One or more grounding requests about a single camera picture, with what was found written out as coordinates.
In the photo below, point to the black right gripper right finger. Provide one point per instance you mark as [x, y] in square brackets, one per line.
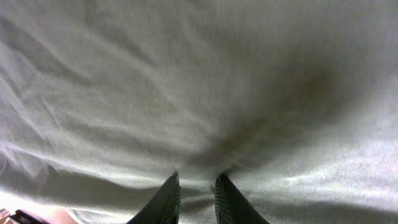
[231, 207]

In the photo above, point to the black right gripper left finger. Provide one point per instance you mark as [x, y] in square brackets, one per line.
[164, 206]

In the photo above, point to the khaki shorts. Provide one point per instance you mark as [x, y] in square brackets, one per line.
[101, 101]

